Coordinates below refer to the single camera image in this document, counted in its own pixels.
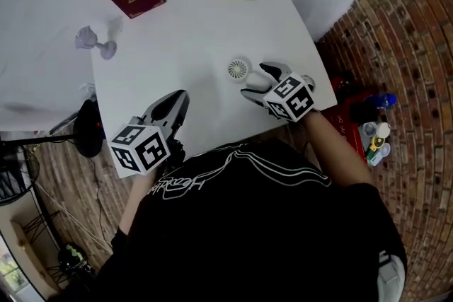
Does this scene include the yellow green round tool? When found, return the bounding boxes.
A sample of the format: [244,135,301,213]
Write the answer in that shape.
[366,137,385,158]

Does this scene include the small white round fan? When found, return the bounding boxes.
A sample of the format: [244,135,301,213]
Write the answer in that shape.
[226,57,272,93]

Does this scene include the black floor cable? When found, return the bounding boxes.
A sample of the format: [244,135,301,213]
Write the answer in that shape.
[88,155,113,248]

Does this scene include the beige side table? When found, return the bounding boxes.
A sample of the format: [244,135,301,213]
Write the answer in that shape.
[0,187,61,302]

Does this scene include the black object with green top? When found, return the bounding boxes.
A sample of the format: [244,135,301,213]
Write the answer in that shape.
[56,242,89,277]

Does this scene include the black wire stand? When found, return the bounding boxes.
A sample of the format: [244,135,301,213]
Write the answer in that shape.
[21,210,61,245]

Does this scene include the red box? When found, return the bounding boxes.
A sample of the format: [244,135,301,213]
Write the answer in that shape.
[320,88,372,167]

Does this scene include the person's right forearm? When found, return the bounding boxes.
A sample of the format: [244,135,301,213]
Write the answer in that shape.
[302,109,374,188]

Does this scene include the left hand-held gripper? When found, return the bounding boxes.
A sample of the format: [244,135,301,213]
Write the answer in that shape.
[110,91,190,178]

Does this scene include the white table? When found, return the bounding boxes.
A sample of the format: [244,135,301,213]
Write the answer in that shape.
[90,0,338,180]

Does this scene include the white floor cable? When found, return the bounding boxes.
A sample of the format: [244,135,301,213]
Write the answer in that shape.
[31,180,113,254]

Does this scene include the person's light grey trousers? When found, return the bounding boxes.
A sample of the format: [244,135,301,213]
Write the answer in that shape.
[377,250,406,302]

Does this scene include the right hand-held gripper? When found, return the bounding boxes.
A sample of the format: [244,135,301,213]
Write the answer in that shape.
[240,62,316,123]

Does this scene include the person's black shirt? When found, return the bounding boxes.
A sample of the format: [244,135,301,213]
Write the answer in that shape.
[97,139,408,302]

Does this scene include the white lidded jar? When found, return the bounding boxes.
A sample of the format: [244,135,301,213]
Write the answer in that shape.
[375,122,392,139]

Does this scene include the person's left forearm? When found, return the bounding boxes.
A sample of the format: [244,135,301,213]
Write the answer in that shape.
[118,171,159,241]

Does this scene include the blue water bottle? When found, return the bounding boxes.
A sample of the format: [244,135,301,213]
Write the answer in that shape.
[364,92,398,110]

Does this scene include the black floor fan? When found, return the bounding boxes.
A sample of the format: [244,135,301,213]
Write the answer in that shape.
[0,98,105,206]

